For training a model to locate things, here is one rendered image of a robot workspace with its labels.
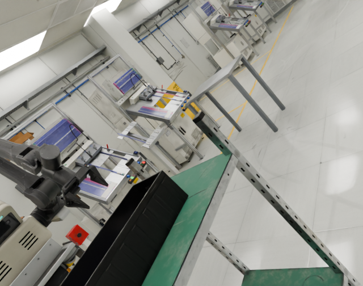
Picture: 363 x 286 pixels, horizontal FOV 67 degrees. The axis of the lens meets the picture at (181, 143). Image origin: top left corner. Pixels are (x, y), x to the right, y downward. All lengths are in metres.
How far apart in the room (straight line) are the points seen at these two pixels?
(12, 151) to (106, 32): 5.31
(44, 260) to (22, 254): 0.08
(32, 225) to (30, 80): 4.50
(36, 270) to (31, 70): 4.76
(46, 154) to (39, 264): 0.46
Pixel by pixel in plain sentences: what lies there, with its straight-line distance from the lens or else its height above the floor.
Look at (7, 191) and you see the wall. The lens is 4.78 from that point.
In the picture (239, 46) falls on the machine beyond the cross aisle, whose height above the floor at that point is 0.41.
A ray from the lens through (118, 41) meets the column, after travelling 6.22.
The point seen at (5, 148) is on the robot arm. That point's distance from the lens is 1.10.
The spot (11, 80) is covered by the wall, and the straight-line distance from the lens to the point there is 5.51.
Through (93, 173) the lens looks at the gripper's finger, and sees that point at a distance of 0.97.
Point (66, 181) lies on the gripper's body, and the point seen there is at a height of 1.22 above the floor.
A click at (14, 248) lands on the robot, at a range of 1.23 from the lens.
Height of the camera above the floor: 1.26
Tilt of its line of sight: 13 degrees down
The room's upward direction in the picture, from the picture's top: 44 degrees counter-clockwise
